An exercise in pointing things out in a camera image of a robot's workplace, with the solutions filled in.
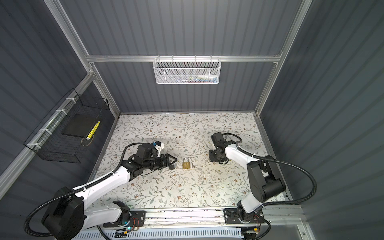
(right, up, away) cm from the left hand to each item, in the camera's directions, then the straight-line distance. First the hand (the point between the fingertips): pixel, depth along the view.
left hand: (174, 161), depth 81 cm
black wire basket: (-53, +14, -9) cm, 55 cm away
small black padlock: (-3, -6, +10) cm, 12 cm away
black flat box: (-48, +20, -6) cm, 52 cm away
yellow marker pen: (-40, +17, -7) cm, 44 cm away
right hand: (+24, -1, +11) cm, 26 cm away
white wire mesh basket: (+4, +67, +43) cm, 79 cm away
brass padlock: (+6, -5, +10) cm, 13 cm away
